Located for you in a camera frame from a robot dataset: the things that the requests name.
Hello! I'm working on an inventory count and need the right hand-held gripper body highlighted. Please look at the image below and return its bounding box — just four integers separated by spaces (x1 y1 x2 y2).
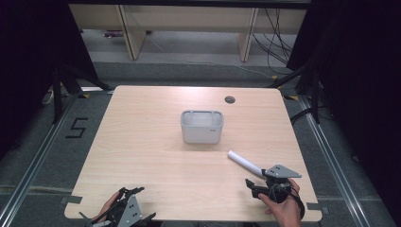
251 163 303 203

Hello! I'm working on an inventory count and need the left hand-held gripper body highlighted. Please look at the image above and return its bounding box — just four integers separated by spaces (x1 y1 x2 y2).
106 194 157 227

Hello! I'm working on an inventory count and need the white paper tube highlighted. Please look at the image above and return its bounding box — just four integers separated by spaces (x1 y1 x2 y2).
227 149 266 179

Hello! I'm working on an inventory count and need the white plastic bin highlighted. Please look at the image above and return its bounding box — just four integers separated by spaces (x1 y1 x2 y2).
180 109 225 146

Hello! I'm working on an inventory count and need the person's left hand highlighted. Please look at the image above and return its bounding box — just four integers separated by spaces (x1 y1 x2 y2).
91 191 121 222

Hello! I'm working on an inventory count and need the person's right hand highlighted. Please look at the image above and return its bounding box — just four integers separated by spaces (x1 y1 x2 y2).
257 178 303 227

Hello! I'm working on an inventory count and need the grey tape strip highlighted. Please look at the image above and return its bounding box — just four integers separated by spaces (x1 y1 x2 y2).
305 201 330 216
60 195 83 205

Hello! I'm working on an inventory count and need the black metal stand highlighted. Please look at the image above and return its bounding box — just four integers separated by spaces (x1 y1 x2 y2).
267 61 322 125
51 63 115 125

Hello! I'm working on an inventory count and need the black curtain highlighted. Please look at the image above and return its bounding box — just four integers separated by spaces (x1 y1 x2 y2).
0 0 99 159
287 0 401 221

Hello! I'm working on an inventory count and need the beige wooden desk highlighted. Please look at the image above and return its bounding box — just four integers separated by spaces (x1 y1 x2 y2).
68 3 308 62

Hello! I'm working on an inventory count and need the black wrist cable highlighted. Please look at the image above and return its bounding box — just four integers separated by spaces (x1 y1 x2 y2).
291 187 306 220

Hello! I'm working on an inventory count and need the metal floor rail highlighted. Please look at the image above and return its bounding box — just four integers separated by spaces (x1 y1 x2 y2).
0 91 80 227
297 94 374 227

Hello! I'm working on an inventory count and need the black floor cable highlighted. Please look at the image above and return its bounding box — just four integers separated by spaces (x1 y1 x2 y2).
288 105 317 125

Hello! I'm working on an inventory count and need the bundle of black cables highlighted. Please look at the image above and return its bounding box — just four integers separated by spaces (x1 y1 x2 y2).
251 8 298 76

